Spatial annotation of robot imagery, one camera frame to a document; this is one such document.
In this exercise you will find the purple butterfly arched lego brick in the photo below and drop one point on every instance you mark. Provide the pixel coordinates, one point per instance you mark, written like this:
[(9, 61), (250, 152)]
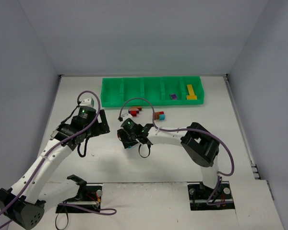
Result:
[(132, 109)]

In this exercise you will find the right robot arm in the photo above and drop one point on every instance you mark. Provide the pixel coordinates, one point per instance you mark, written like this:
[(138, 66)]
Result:
[(196, 141)]

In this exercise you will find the long yellow lego plate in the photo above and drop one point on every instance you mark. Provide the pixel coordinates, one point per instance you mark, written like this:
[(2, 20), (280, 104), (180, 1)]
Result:
[(191, 94)]

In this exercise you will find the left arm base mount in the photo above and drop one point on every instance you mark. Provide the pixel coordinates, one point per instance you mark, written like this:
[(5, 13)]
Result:
[(88, 196)]

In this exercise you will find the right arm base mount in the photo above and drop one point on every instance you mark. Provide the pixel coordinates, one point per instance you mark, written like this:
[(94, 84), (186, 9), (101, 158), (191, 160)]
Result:
[(202, 198)]

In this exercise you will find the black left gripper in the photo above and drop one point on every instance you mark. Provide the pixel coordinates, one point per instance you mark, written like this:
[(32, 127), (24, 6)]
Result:
[(101, 123)]

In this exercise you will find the small purple lego brick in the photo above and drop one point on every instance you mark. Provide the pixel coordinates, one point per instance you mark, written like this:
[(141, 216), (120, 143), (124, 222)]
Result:
[(173, 96)]

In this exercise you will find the brown lego plate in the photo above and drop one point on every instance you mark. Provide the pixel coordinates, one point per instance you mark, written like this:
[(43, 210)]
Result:
[(156, 115), (138, 107)]

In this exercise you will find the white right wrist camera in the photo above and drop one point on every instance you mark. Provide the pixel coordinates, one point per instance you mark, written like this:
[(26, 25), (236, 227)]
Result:
[(123, 116)]

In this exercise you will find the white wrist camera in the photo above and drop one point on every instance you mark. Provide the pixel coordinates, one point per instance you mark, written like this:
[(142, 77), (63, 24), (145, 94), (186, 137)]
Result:
[(88, 102), (123, 116)]

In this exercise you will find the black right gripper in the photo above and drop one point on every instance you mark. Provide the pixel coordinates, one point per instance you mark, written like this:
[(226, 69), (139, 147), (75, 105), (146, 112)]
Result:
[(124, 138)]

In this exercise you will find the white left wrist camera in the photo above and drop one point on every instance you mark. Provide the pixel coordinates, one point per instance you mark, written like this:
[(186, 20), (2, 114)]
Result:
[(88, 102)]

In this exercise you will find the green five-compartment bin tray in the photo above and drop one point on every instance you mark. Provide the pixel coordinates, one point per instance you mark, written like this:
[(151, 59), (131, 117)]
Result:
[(157, 90)]

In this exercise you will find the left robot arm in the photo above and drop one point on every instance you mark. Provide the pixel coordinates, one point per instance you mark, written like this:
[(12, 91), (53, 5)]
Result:
[(25, 202)]

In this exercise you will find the red lego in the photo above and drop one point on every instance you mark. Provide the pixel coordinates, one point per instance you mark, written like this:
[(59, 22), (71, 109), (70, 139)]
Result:
[(134, 113)]

